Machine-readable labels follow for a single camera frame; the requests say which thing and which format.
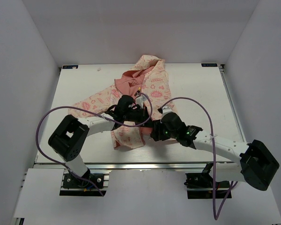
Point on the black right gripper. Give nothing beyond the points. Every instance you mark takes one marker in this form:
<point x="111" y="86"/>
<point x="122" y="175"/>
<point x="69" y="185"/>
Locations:
<point x="157" y="128"/>

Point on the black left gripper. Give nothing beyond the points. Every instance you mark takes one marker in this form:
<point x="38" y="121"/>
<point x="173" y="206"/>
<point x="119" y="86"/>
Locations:
<point x="144" y="115"/>

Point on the pink and cream printed jacket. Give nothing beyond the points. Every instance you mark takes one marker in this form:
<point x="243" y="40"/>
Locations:
<point x="148" y="75"/>

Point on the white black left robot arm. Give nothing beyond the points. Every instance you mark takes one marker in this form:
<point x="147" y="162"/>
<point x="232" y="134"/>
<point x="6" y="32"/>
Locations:
<point x="69" y="137"/>

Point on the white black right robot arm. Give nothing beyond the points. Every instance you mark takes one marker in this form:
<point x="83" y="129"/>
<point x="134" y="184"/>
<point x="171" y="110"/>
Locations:
<point x="251" y="162"/>

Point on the blue label sticker right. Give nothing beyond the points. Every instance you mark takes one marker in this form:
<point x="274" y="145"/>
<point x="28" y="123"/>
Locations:
<point x="209" y="65"/>

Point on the blue label sticker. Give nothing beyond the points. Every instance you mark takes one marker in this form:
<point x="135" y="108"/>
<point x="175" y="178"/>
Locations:
<point x="69" y="66"/>
<point x="209" y="65"/>

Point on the blue label sticker left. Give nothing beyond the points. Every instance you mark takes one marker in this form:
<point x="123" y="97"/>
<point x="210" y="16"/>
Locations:
<point x="69" y="66"/>

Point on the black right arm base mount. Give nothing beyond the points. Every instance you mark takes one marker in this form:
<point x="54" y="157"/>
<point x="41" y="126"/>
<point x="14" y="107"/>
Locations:
<point x="200" y="186"/>

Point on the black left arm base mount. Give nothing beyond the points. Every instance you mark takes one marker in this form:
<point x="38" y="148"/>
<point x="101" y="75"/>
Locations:
<point x="72" y="186"/>

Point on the aluminium table edge rail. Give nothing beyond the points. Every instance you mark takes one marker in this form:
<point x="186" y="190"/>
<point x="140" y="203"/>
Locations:
<point x="149" y="166"/>

